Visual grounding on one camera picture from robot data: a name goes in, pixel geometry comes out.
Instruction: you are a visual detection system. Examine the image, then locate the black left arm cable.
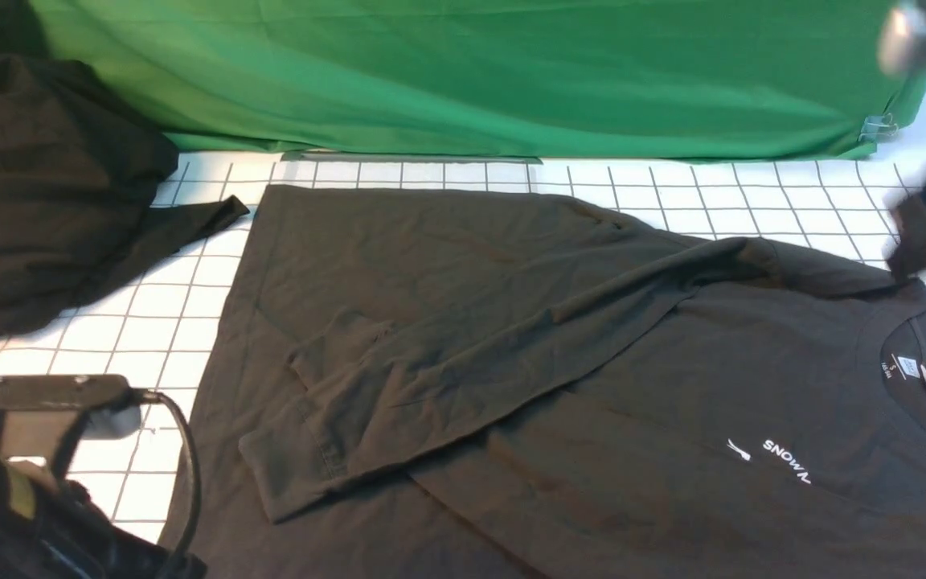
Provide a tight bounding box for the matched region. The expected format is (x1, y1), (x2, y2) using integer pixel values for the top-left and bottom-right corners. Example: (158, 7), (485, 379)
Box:
(129, 388), (202, 579)

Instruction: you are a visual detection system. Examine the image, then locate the black garment pile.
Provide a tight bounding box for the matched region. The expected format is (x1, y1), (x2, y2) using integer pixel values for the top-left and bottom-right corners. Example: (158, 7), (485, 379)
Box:
(0, 1), (248, 339)

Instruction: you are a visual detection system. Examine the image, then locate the green backdrop cloth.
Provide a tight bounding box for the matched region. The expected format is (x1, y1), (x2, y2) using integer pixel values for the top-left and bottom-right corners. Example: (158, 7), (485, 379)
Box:
(31, 1), (926, 162)

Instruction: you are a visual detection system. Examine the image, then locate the metal binder clip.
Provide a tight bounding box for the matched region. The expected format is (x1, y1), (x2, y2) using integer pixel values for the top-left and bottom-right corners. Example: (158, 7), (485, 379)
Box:
(858, 113), (899, 143)

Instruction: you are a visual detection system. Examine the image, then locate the gray long-sleeve top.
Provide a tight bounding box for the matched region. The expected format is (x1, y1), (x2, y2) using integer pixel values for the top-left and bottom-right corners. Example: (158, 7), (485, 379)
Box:
(191, 186), (926, 578)

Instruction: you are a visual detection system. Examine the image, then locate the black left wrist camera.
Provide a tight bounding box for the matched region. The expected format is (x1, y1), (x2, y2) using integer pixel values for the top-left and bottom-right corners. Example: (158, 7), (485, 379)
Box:
(0, 374), (142, 480)

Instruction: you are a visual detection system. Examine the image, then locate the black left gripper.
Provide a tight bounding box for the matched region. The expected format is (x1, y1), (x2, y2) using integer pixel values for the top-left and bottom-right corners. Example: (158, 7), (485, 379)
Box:
(0, 458), (207, 578)

